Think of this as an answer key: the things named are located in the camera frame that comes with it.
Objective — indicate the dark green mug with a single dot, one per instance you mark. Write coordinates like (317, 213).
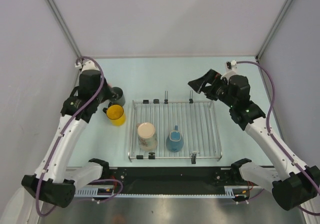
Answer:
(118, 97)

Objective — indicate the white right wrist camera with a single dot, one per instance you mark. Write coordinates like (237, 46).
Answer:
(231, 69)

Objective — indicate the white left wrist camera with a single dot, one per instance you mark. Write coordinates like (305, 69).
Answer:
(85, 65)

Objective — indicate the aluminium frame post right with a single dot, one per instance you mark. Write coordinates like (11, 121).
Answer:
(276, 24)

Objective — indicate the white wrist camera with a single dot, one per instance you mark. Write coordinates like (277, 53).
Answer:
(231, 69)
(85, 65)

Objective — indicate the black front rack hook clip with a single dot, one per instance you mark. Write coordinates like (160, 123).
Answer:
(193, 157)

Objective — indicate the metal wire dish rack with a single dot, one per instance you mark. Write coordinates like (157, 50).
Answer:
(183, 129)

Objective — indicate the blue mug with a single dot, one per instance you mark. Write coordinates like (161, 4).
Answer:
(174, 141)

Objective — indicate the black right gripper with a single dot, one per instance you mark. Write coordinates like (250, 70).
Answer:
(198, 84)

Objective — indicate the black front rack knob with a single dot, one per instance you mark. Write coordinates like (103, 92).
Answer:
(151, 156)

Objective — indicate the yellow mug black handle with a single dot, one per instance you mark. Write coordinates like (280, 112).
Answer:
(116, 114)

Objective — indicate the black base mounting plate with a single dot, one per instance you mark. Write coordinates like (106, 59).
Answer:
(181, 177)

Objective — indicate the aluminium frame post left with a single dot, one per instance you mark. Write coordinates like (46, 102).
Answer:
(53, 7)

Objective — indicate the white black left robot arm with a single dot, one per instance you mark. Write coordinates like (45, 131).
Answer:
(49, 183)

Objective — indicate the cream floral mug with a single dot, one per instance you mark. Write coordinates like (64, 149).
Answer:
(147, 136)

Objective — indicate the white slotted cable duct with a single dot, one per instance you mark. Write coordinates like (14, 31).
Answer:
(104, 192)

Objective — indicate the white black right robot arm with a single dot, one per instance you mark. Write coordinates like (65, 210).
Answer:
(293, 182)

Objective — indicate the aluminium frame post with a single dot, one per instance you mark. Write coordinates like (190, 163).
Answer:
(53, 7)
(276, 24)

